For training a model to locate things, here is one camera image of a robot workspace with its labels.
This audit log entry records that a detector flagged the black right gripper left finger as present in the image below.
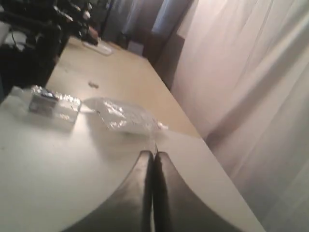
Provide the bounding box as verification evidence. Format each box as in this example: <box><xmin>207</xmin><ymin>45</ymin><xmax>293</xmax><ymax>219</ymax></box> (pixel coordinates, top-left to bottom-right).
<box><xmin>64</xmin><ymin>150</ymin><xmax>154</xmax><ymax>232</ymax></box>

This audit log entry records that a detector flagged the clear plastic box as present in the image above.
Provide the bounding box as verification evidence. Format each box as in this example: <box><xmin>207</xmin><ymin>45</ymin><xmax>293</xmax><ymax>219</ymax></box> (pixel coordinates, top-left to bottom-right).
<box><xmin>20</xmin><ymin>86</ymin><xmax>83</xmax><ymax>132</ymax></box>

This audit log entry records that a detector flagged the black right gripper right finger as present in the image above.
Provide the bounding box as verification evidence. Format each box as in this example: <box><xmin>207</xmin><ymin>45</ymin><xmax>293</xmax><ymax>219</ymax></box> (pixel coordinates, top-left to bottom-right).
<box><xmin>153</xmin><ymin>152</ymin><xmax>221</xmax><ymax>232</ymax></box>

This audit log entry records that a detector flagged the clear plastic bag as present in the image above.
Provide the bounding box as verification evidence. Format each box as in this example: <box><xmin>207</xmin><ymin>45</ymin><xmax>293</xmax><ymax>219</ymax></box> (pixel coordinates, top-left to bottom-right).
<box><xmin>83</xmin><ymin>97</ymin><xmax>169</xmax><ymax>135</ymax></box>

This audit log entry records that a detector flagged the white keyboard on desk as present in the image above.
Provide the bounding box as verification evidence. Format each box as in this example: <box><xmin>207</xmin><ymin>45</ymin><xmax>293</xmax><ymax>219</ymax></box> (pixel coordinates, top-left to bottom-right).
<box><xmin>82</xmin><ymin>40</ymin><xmax>113</xmax><ymax>56</ymax></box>

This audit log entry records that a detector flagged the dark office chair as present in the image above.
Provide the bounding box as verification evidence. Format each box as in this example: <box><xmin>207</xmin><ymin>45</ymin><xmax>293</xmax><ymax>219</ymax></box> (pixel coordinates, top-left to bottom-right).
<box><xmin>0</xmin><ymin>0</ymin><xmax>73</xmax><ymax>96</ymax></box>

